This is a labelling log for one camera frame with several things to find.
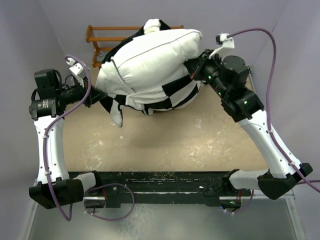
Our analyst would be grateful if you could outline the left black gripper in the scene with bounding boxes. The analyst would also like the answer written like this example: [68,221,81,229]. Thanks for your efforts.
[56,75,107,108]

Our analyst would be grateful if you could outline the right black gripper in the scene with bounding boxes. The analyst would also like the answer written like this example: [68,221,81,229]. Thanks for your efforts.
[185,48,231,98]

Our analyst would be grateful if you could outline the black white checkered pillowcase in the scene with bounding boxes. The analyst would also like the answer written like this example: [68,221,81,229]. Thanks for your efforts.
[98,18,203,128]

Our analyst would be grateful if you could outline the white pillow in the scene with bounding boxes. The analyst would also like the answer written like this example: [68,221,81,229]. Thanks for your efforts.
[96,28,204,111]

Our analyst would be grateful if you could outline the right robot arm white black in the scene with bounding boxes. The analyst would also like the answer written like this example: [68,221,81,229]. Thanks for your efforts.
[184,49,313,200]

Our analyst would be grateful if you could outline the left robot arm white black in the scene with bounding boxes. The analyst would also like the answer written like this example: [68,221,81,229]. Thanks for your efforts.
[28,67,104,209]

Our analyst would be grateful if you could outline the wooden shelf rack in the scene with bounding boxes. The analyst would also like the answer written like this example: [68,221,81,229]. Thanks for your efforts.
[85,24,185,68]

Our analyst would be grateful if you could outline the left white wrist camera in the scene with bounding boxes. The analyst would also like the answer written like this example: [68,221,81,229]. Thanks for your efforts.
[66,57,87,88]

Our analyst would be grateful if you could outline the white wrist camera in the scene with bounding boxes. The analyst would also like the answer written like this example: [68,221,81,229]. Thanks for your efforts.
[208,33,235,59]
[66,57,87,88]

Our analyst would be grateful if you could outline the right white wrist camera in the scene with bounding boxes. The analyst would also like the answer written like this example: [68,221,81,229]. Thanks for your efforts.
[208,33,235,59]

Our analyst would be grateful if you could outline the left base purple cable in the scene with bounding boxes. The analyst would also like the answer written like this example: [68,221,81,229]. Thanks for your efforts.
[84,183,136,221]

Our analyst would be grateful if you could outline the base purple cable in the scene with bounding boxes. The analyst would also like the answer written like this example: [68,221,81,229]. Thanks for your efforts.
[84,183,136,221]
[223,188,255,216]

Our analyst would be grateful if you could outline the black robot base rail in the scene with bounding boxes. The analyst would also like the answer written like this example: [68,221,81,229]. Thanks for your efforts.
[84,171,251,208]

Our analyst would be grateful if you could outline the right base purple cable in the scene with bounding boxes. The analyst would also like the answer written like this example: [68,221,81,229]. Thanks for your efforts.
[223,188,255,216]

